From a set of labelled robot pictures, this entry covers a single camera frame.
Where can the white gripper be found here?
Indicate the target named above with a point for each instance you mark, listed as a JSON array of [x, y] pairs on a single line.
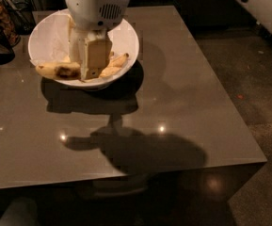
[[93, 11]]

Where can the curved yellow banana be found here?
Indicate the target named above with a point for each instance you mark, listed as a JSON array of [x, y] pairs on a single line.
[[59, 70]]

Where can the lower yellow banana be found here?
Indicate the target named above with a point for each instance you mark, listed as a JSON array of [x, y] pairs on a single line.
[[109, 71]]

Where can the white bowl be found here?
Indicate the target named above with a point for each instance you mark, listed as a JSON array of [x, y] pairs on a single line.
[[47, 38]]

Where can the right small banana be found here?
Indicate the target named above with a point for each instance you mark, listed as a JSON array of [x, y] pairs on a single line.
[[119, 61]]

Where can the white paper liner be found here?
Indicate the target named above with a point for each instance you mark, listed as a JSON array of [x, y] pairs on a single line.
[[54, 38]]

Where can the black wire basket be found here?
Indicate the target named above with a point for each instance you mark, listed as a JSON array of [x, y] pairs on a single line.
[[22, 16]]

